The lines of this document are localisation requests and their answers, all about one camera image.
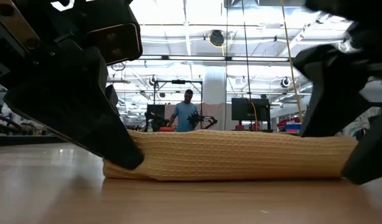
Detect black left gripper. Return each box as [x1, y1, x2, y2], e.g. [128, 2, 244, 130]
[0, 0, 145, 171]

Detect red bin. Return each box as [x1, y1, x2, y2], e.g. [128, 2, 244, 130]
[276, 116, 302, 125]

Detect yellow waffle towel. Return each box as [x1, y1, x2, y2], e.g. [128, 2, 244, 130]
[103, 129, 358, 182]

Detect person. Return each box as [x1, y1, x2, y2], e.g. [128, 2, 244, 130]
[168, 89, 200, 133]

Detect black curved hose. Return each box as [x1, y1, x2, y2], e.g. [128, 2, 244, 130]
[0, 114, 23, 134]

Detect yellow hanging cable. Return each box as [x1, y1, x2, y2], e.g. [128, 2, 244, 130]
[280, 0, 304, 123]

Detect small black monitor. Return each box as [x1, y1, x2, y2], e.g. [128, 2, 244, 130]
[146, 104, 166, 119]

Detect black round cable reel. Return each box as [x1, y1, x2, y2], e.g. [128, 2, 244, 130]
[208, 29, 225, 47]

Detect black aluminium table frame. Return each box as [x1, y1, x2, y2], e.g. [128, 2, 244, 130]
[0, 134, 66, 146]

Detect blue bin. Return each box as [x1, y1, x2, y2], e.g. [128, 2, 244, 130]
[283, 123, 302, 134]

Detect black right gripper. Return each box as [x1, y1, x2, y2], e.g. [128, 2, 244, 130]
[292, 0, 382, 138]

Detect black background monitor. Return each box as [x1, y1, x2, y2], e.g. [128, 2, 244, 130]
[230, 97, 272, 123]

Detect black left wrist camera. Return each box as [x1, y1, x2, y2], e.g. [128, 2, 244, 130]
[85, 23, 144, 67]

